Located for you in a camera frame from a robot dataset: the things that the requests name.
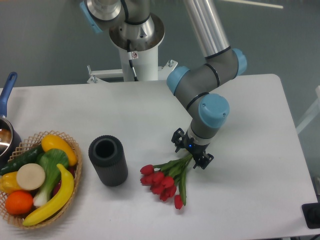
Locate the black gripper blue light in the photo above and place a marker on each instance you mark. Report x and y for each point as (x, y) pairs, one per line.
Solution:
(183, 141)

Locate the red tulip bouquet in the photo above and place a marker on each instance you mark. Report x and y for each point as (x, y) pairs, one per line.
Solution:
(168, 180)

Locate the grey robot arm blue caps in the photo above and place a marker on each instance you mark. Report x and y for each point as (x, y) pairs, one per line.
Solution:
(137, 34)

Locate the dark grey ribbed vase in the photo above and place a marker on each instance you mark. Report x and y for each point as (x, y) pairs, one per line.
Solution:
(107, 156)

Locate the yellow banana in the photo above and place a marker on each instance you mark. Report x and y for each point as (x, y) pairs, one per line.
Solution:
(56, 203)

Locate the black device at table edge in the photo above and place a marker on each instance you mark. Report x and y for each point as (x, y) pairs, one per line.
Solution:
(311, 212)

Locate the yellow squash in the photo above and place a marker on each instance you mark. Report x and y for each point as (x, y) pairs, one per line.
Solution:
(56, 142)

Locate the green bok choy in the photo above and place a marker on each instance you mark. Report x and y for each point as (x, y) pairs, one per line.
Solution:
(48, 162)

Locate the woven wicker basket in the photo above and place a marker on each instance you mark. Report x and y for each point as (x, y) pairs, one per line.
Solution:
(28, 144)

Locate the beige round disc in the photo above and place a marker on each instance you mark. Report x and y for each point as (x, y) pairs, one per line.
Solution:
(30, 176)

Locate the green cucumber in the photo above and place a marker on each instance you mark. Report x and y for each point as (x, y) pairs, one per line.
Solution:
(28, 157)

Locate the orange fruit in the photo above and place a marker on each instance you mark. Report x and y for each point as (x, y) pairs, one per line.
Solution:
(19, 203)

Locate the yellow bell pepper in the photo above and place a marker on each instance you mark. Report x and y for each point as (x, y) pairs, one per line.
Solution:
(8, 183)

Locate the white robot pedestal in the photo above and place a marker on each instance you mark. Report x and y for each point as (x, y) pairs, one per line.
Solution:
(139, 66)

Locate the white frame at right edge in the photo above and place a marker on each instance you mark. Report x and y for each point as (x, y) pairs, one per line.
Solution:
(308, 130)

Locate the blue handled saucepan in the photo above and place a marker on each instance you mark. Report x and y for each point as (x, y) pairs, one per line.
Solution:
(9, 138)

